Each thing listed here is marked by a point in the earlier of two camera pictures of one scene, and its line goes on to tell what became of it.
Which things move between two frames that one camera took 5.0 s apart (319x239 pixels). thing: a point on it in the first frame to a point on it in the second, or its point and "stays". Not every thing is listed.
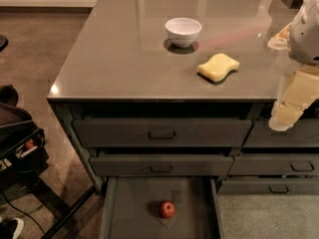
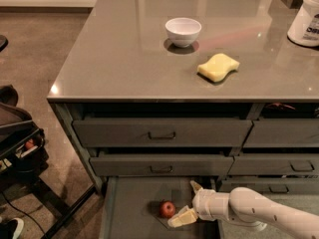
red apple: x=167 y=209 stays
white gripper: x=305 y=39 to x=203 y=203
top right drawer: x=304 y=133 stays
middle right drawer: x=274 y=165 stays
